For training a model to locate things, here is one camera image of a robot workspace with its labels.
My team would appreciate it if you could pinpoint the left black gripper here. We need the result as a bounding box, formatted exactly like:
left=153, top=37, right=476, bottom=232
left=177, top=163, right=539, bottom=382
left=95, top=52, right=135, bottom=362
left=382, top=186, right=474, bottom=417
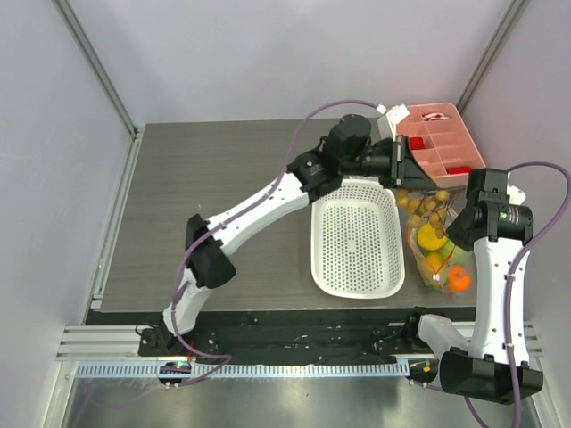
left=339, top=134, right=434, bottom=190

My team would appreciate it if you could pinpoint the brown fake grape bunch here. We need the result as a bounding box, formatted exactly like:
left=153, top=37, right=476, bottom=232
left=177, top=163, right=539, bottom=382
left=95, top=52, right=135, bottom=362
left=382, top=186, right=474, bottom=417
left=393, top=189, right=451, bottom=238

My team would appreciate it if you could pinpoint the clear zip top bag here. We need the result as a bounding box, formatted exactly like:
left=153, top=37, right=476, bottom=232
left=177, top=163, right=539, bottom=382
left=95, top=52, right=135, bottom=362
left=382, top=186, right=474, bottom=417
left=393, top=188, right=474, bottom=294

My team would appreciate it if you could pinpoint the green fake vegetable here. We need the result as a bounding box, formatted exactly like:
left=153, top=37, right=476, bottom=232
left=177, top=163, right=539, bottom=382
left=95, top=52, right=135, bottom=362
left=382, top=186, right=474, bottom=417
left=438, top=239, right=468, bottom=263

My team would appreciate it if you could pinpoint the yellow fake fruit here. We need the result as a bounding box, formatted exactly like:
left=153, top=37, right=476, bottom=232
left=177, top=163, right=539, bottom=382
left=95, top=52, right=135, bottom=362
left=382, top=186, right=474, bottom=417
left=417, top=223, right=448, bottom=251

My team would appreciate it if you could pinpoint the yellow green fake mango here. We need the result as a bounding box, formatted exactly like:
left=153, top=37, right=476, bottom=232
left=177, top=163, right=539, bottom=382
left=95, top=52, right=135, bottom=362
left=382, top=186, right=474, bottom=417
left=422, top=251, right=444, bottom=276

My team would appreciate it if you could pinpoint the orange fake fruit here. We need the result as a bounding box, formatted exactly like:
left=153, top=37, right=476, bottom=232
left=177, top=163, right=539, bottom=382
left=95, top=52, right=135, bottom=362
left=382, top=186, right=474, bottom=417
left=448, top=265, right=472, bottom=293

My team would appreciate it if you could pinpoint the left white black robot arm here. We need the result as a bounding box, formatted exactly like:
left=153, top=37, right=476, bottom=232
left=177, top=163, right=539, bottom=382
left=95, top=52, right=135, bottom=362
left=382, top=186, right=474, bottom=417
left=148, top=113, right=437, bottom=356

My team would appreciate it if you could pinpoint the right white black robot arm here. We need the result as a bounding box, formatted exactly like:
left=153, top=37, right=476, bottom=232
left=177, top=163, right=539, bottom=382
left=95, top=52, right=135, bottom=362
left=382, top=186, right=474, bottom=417
left=402, top=169, right=543, bottom=405

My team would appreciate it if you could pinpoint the red block in tray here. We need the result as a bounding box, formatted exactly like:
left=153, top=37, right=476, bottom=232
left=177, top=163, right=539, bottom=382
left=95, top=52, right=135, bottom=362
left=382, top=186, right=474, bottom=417
left=445, top=165, right=472, bottom=175
left=409, top=136, right=426, bottom=151

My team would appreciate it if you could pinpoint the pink divided organizer tray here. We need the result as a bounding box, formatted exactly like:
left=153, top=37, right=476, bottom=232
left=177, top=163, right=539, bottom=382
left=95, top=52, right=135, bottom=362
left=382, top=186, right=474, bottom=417
left=397, top=103, right=485, bottom=188

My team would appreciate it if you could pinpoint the red white item in tray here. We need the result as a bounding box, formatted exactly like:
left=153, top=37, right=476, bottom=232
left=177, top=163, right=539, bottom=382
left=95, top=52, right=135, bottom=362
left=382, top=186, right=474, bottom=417
left=421, top=111, right=451, bottom=122

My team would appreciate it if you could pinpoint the white perforated plastic basket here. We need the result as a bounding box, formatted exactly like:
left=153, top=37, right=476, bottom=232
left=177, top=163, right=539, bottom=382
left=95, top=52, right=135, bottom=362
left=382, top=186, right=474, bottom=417
left=310, top=177, right=405, bottom=300

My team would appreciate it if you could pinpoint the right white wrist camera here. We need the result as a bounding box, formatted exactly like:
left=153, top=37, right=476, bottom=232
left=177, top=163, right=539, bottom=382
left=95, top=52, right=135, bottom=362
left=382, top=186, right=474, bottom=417
left=507, top=184, right=526, bottom=206

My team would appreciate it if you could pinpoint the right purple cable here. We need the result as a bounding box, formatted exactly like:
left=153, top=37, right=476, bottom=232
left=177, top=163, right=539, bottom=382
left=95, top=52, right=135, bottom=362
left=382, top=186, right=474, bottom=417
left=418, top=160, right=571, bottom=428

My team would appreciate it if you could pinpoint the purple cable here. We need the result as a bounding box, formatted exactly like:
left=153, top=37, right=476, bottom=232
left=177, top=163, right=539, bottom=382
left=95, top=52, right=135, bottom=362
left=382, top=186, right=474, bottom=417
left=164, top=100, right=385, bottom=389
left=418, top=160, right=571, bottom=428

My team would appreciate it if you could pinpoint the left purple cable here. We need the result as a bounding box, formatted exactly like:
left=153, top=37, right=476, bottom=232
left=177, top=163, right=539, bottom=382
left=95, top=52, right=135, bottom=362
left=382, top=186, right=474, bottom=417
left=164, top=100, right=385, bottom=389

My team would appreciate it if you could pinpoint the white slotted cable duct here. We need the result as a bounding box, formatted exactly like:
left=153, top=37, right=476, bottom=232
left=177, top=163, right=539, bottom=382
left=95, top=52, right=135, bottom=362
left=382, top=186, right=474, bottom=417
left=75, top=360, right=410, bottom=380

